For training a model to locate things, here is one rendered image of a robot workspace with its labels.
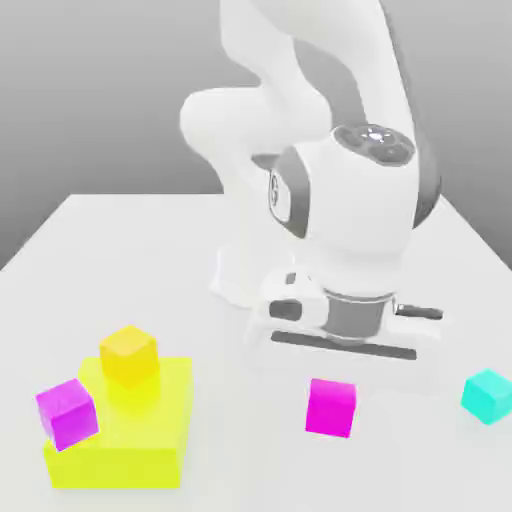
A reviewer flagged large yellow box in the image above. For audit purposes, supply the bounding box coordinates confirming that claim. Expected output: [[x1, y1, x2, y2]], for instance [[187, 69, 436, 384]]
[[42, 355, 195, 490]]

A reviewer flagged small cyan cube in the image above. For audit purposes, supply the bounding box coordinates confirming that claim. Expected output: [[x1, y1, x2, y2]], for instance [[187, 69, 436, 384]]
[[460, 368, 512, 426]]

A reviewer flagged small magenta cube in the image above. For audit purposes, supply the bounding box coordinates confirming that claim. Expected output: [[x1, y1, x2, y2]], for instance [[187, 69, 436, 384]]
[[304, 377, 357, 440]]

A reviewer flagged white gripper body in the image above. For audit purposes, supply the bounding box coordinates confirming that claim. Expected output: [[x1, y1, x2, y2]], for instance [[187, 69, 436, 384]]
[[244, 310, 444, 373]]

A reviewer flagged small orange cube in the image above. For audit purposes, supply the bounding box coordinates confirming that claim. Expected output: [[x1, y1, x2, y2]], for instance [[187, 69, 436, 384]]
[[98, 324, 161, 390]]

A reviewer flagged small purple cube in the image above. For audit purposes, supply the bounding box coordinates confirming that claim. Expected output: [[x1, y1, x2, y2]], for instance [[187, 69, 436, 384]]
[[34, 377, 100, 453]]

